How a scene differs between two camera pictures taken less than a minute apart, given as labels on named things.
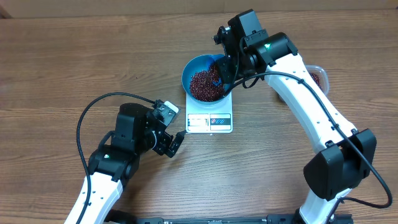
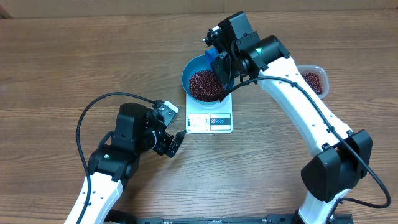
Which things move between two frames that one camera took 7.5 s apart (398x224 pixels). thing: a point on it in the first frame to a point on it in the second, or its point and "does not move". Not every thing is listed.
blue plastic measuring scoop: (206, 61) to (211, 54)
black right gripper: (226, 66) does not move
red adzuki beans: (206, 84) does not move
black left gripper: (165, 139) does not move
